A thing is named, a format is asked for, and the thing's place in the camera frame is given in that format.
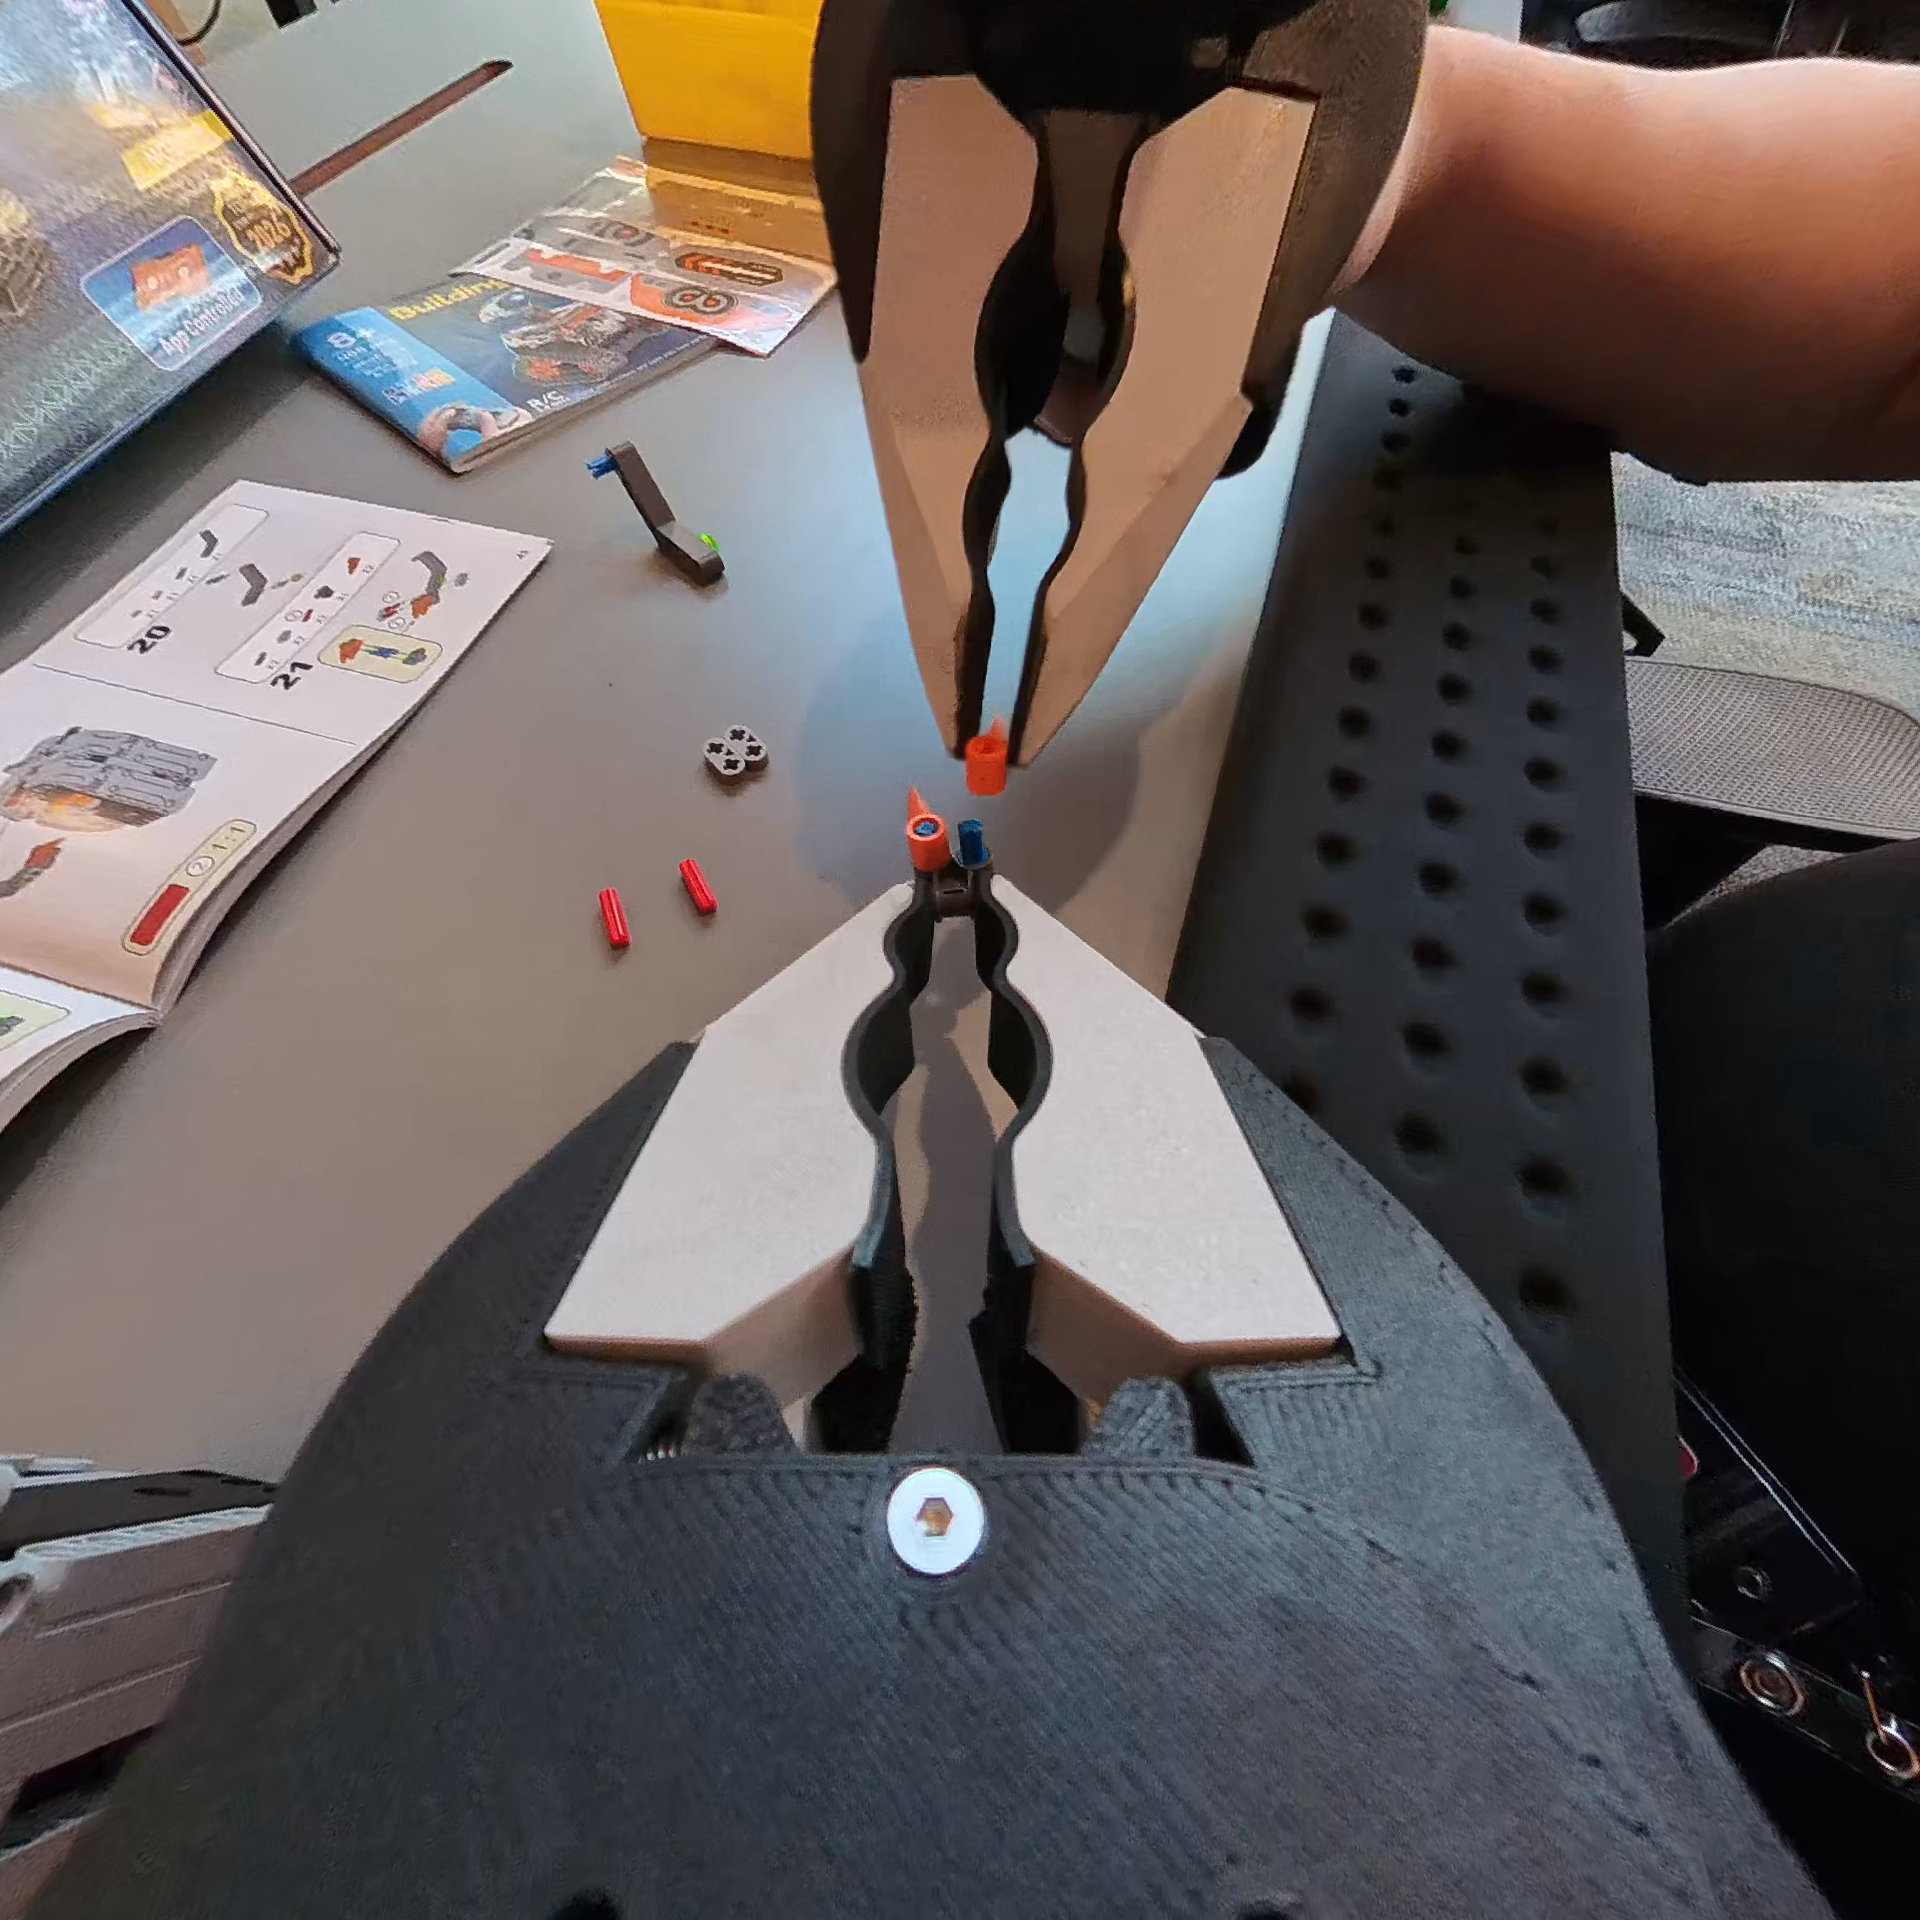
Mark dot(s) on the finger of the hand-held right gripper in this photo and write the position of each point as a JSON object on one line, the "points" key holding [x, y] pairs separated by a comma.
{"points": [[1201, 302], [930, 302]]}

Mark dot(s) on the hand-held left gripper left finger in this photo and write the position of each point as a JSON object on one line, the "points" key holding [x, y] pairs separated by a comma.
{"points": [[721, 1200]]}

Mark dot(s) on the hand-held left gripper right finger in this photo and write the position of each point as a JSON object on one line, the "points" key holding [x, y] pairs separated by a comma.
{"points": [[1156, 1200]]}

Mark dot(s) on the red connector pin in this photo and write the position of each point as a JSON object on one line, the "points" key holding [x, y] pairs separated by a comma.
{"points": [[698, 886], [614, 917]]}

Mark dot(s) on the dark grey bent beam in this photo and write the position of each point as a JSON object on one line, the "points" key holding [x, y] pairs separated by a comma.
{"points": [[661, 519]]}

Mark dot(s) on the dark grey double connector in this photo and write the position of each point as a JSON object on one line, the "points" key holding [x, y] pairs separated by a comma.
{"points": [[953, 896]]}

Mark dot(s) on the orange cone piece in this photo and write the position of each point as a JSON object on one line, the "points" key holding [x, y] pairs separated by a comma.
{"points": [[924, 846], [986, 762]]}

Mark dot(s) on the person's right forearm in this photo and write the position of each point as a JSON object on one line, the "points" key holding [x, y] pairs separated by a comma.
{"points": [[1648, 256]]}

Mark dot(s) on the grey desk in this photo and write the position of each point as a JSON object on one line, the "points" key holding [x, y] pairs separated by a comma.
{"points": [[374, 1200]]}

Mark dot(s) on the orange grey sticker sheet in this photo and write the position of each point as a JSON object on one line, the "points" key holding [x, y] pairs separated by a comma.
{"points": [[674, 270]]}

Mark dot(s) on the yellow plastic bin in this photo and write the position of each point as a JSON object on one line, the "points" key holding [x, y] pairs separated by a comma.
{"points": [[704, 76]]}

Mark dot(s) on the black perforated panel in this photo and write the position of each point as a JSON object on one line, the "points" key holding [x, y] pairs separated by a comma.
{"points": [[1424, 902]]}

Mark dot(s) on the light grey double connector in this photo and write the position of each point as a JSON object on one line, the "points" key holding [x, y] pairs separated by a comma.
{"points": [[734, 759]]}

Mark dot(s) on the small blue manual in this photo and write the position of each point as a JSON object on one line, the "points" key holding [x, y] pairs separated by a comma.
{"points": [[450, 376]]}

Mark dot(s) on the person's black pants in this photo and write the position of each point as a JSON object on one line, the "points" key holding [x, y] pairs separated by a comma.
{"points": [[1800, 1170]]}

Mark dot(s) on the white instruction booklet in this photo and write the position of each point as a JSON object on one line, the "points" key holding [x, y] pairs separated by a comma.
{"points": [[223, 782]]}

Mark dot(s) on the black mesh office chair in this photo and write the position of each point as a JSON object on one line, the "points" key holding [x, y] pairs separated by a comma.
{"points": [[1784, 749]]}

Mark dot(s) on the grey black robot model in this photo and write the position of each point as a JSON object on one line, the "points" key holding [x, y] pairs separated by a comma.
{"points": [[104, 1622]]}

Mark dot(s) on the clear badge holder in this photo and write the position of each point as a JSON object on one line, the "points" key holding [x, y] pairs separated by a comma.
{"points": [[1768, 1622]]}

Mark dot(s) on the blue robot kit box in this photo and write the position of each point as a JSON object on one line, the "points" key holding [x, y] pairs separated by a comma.
{"points": [[121, 224]]}

